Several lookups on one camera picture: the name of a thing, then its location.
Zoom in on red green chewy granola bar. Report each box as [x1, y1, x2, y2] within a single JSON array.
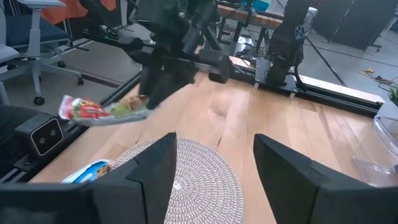
[[58, 94, 152, 128]]

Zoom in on black aluminium frame beam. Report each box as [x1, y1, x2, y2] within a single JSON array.
[[0, 71, 144, 187]]

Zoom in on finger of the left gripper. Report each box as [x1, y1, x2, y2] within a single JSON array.
[[139, 60, 166, 110], [155, 62, 197, 110]]

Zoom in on black white-rimmed camera box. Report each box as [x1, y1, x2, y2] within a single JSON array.
[[14, 112, 65, 157]]

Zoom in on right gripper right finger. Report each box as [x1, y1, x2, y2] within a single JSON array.
[[252, 133, 398, 224]]

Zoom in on blue granola bar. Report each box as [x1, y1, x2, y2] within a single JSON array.
[[61, 159, 113, 184]]

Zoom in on dark partition panels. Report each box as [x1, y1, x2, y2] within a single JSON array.
[[312, 0, 398, 52]]

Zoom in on wooden background table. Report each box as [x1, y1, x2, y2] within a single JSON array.
[[217, 2, 317, 30]]

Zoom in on round woven beige mat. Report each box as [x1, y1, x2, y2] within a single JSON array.
[[110, 136, 245, 224]]

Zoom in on orange fabric object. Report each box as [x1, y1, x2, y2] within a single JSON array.
[[40, 0, 118, 24]]

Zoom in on white blue office chair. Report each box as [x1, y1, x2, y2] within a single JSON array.
[[0, 0, 85, 106]]

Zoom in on spiky green potted plant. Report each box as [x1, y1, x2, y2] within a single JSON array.
[[376, 84, 398, 125]]

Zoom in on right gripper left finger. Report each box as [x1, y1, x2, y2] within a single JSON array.
[[0, 132, 178, 224]]

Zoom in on clear plastic bin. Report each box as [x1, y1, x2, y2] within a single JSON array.
[[373, 114, 398, 156], [351, 154, 398, 188]]

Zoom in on yellow cable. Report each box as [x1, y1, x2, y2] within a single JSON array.
[[357, 67, 398, 93]]

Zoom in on black aluminium frame rails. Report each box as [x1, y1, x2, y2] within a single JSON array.
[[228, 55, 385, 118]]

